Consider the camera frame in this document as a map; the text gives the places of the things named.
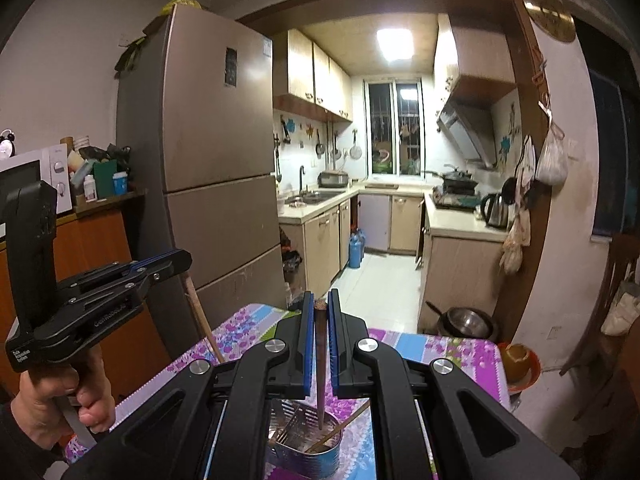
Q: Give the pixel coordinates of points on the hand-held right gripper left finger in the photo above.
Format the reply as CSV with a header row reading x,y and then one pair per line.
x,y
310,350

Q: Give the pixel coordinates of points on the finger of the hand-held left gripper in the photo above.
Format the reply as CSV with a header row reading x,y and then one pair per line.
x,y
120,292
160,260

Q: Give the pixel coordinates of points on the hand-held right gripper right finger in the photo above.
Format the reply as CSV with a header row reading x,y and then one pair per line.
x,y
334,350

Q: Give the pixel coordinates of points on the dark brown chopstick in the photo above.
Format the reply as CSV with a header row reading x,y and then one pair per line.
x,y
320,360

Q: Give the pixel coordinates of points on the light wooden chopstick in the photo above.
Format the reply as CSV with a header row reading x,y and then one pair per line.
x,y
345,422
202,317

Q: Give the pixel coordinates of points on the blue perforated utensil holder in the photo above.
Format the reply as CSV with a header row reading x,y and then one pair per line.
x,y
320,462

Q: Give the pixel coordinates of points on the person's left forearm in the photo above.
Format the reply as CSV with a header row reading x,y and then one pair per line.
x,y
25,450

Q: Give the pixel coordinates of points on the person's left hand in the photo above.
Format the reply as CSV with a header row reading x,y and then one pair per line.
x,y
95,390

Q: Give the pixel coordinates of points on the orange wooden cabinet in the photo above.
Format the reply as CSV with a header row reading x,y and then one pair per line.
x,y
95,245

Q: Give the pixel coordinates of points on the floral striped tablecloth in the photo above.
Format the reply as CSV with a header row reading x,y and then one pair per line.
x,y
240,330

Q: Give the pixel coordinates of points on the white jar blue label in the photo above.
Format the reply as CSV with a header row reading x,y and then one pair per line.
x,y
120,184

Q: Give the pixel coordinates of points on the white pill bottle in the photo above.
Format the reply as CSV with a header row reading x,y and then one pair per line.
x,y
89,189

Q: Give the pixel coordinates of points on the green box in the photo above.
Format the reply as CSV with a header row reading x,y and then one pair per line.
x,y
105,180

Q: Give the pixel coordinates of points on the white microwave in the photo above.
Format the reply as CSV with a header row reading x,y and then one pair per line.
x,y
56,160

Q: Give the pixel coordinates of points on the blue water bottle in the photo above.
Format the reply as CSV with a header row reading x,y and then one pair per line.
x,y
356,250

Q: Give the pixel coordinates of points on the beige sink base cabinets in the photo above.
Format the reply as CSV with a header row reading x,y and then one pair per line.
x,y
320,245

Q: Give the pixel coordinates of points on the twin bell alarm clock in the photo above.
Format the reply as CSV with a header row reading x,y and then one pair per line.
x,y
6,145

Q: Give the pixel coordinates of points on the bronze refrigerator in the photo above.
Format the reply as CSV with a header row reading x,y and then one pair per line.
x,y
215,135

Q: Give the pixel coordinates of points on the beige window base cabinets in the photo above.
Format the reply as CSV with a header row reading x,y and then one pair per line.
x,y
395,222

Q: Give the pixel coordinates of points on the beige stove base cabinets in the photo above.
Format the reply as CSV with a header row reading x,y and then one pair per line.
x,y
460,275

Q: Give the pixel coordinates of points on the black sink faucet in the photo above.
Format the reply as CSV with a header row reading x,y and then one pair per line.
x,y
302,180

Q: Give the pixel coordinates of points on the orange bowl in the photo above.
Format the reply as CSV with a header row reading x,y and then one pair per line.
x,y
520,365

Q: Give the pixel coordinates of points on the gas stove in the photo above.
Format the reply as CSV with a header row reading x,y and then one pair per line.
x,y
455,197

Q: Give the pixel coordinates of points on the hanging metal strainer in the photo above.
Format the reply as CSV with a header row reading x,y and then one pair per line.
x,y
355,150

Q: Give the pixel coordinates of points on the dark fridge magnet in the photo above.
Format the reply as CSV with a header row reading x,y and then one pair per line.
x,y
230,67

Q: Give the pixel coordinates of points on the black item on fridge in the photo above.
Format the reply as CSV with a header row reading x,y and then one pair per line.
x,y
129,55

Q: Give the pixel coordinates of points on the beige hanging cloth bag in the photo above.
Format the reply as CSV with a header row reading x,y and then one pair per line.
x,y
515,245

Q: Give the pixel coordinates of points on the black wok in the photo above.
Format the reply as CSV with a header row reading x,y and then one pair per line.
x,y
456,175

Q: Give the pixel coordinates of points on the steel electric kettle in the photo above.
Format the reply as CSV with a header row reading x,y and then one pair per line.
x,y
496,209

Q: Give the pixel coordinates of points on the black hanging pan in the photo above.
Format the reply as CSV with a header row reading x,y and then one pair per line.
x,y
509,190

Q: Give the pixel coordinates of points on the yellow item on fridge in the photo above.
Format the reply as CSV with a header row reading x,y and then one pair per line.
x,y
180,6

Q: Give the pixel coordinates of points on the steel range hood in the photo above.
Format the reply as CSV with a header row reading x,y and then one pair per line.
x,y
465,127

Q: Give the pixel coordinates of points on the hanging oven mitt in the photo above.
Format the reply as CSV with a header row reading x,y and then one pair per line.
x,y
526,160

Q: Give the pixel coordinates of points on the white hanging plastic bag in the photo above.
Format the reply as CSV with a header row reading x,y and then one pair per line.
x,y
551,160

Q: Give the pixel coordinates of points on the white cloth bag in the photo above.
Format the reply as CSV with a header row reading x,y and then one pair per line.
x,y
622,310

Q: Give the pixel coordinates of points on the wooden chair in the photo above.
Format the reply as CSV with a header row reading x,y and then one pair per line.
x,y
615,270

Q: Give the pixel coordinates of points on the square ceiling light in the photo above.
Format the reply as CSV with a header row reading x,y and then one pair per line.
x,y
395,45

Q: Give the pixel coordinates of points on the beige hood wall cabinets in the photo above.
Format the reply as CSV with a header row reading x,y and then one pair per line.
x,y
470,55

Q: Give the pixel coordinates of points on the dark framed wall window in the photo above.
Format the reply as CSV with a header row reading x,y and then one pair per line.
x,y
607,160

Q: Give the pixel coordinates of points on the round gold wall plaque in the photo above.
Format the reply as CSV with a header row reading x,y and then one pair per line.
x,y
547,12

